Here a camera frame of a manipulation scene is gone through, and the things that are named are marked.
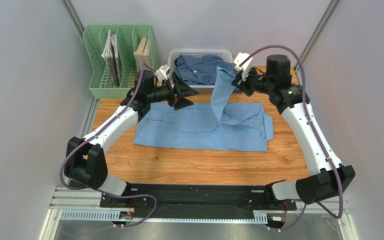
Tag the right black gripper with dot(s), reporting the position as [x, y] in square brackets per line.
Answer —
[245, 81]

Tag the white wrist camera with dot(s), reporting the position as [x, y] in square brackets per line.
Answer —
[242, 65]
[162, 74]

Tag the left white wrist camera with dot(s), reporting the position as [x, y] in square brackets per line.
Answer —
[162, 74]

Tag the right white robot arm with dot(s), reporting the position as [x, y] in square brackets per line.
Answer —
[328, 177]

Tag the grey magazines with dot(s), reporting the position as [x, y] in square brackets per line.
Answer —
[111, 56]

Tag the dark blue checkered shirt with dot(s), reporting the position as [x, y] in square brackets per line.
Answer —
[200, 71]

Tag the light blue long sleeve shirt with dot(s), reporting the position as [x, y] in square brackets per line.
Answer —
[215, 125]

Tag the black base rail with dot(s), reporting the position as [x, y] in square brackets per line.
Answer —
[185, 203]

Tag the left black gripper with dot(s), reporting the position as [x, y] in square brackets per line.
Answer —
[181, 89]

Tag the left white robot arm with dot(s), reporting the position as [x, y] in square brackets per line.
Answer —
[85, 161]

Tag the green file organizer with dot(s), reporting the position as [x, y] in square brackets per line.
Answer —
[102, 85]

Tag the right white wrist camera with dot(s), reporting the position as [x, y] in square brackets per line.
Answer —
[242, 65]

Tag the white plastic basket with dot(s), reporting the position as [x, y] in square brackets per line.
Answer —
[174, 54]

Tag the beige books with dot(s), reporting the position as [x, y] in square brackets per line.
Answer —
[142, 54]

